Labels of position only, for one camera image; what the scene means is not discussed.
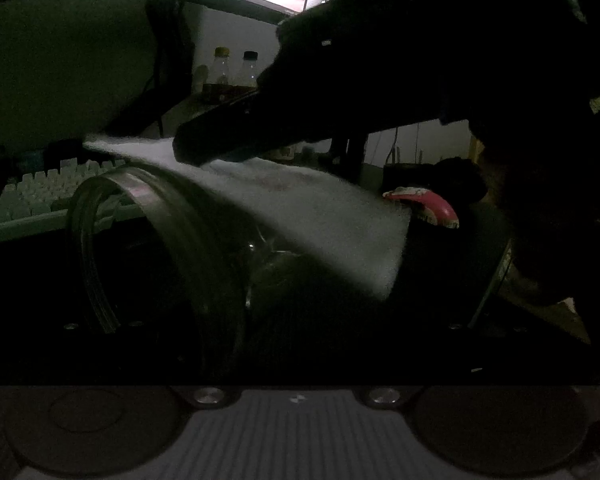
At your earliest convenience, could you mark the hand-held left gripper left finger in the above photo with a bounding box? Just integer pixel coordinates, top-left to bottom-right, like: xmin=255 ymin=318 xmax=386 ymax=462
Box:
xmin=35 ymin=317 xmax=241 ymax=408

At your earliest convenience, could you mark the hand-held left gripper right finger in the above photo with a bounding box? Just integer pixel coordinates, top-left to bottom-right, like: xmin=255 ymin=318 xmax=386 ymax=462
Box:
xmin=355 ymin=317 xmax=566 ymax=407

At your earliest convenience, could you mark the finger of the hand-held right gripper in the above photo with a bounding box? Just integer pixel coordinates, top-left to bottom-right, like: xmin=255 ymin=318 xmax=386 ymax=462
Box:
xmin=171 ymin=67 xmax=341 ymax=167

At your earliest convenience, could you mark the clear glass jar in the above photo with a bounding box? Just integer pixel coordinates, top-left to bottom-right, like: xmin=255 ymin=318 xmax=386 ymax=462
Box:
xmin=65 ymin=164 xmax=311 ymax=382

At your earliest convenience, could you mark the white cloth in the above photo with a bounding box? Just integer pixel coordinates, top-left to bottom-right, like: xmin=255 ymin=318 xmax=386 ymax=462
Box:
xmin=82 ymin=132 xmax=414 ymax=302

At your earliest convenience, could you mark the person's right hand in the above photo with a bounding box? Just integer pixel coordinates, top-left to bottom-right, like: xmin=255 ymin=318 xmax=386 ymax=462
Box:
xmin=472 ymin=120 xmax=600 ymax=311

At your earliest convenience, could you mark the yellow cap plastic bottle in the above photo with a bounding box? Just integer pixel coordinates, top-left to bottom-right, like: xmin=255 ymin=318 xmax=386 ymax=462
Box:
xmin=202 ymin=47 xmax=234 ymax=106

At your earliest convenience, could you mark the black cap plastic bottle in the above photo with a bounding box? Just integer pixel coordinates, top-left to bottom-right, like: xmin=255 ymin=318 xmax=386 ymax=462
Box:
xmin=235 ymin=51 xmax=260 ymax=96

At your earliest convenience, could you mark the red snack packet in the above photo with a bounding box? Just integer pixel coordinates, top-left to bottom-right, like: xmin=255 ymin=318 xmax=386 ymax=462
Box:
xmin=382 ymin=186 xmax=461 ymax=231

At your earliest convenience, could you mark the white keyboard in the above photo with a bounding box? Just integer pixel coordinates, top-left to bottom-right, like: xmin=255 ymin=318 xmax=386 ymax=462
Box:
xmin=0 ymin=157 xmax=147 ymax=244

